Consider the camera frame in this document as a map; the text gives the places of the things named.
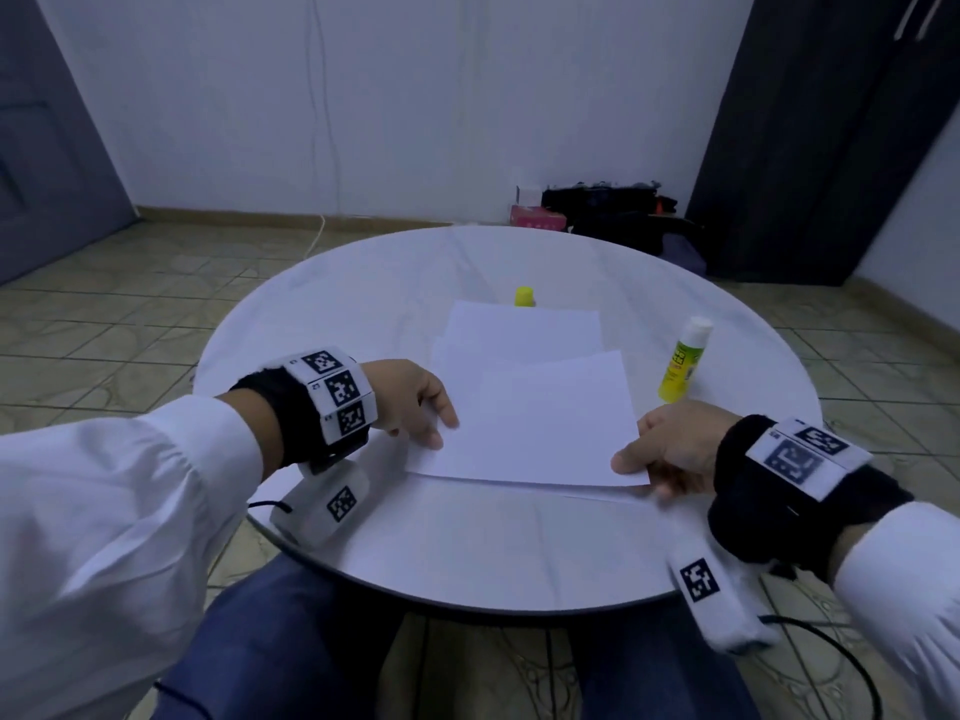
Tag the black left wristband with markers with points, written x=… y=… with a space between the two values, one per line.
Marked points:
x=315 y=409

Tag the yellow glue stick cap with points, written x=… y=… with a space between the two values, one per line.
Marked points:
x=524 y=297

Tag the black right wristband with markers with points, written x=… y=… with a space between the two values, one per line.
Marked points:
x=803 y=495

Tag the single white paper sheet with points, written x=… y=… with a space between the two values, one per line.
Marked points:
x=533 y=420
x=510 y=334

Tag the person's right hand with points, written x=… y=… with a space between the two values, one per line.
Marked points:
x=683 y=442

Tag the person's left forearm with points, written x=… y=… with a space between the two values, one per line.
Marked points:
x=113 y=547

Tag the blue suitcase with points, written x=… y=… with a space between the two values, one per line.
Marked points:
x=686 y=255

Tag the person's left hand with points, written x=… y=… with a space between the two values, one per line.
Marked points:
x=408 y=400

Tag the black wristband with markers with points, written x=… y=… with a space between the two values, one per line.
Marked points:
x=803 y=495
x=315 y=409

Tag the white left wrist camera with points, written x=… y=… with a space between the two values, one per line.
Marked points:
x=323 y=502

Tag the person's legs in blue jeans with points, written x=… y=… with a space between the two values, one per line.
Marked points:
x=270 y=652

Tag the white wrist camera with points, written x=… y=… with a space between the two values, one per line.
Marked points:
x=720 y=585
x=323 y=502

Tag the grey door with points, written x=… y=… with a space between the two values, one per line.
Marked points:
x=60 y=142

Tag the yellow glue stick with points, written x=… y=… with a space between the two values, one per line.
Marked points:
x=686 y=360

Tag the black wardrobe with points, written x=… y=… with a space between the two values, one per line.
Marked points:
x=833 y=127

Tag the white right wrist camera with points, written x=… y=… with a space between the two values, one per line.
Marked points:
x=720 y=585

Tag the person's right forearm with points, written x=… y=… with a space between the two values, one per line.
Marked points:
x=908 y=592

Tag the pink box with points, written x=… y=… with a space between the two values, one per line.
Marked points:
x=537 y=219

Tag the black bag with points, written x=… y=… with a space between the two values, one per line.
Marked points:
x=608 y=214

